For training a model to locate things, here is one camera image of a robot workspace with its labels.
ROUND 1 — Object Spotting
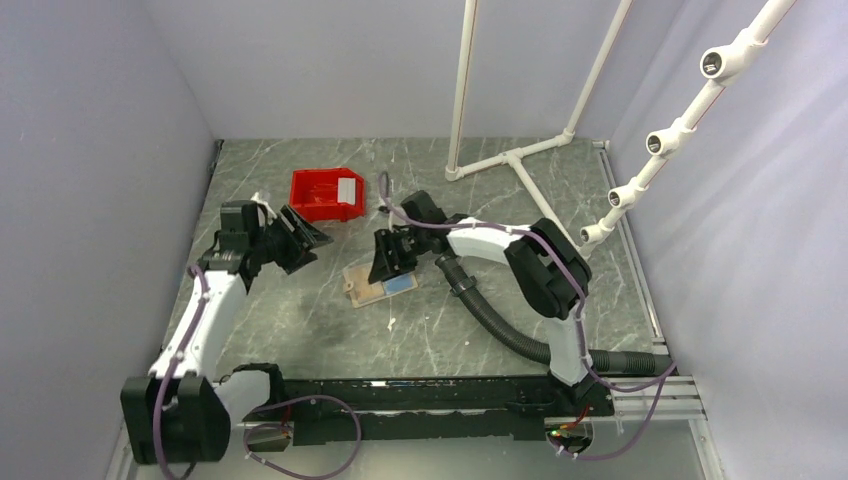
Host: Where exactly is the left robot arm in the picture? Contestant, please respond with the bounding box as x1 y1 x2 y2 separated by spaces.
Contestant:
120 200 332 477

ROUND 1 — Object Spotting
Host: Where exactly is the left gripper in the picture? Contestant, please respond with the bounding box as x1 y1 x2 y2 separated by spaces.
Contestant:
251 205 333 275

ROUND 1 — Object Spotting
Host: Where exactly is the white PVC pipe frame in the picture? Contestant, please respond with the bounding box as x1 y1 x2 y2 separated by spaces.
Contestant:
445 0 800 260

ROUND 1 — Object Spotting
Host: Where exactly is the tan leather card holder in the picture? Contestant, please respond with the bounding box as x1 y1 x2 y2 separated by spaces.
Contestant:
342 264 419 308

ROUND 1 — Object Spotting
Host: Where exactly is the red plastic bin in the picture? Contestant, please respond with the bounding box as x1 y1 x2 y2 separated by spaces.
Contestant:
289 167 366 222

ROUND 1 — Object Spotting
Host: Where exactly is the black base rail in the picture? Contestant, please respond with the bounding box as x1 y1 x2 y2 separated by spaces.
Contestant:
246 374 614 446

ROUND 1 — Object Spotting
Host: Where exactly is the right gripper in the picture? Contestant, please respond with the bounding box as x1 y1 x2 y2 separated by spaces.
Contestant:
368 225 430 284

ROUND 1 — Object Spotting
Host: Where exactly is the stack of white cards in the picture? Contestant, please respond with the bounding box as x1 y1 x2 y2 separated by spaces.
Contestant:
337 178 358 205

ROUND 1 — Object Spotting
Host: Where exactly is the black corrugated hose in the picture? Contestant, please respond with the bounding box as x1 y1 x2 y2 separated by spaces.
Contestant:
435 254 674 376

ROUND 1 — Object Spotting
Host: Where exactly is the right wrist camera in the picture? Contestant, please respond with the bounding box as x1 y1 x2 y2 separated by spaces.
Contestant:
401 190 447 224

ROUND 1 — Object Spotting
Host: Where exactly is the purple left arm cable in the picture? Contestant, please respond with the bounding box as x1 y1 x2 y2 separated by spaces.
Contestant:
150 264 362 480

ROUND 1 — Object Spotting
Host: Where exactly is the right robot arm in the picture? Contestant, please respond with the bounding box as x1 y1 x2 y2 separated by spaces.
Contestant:
368 213 592 415

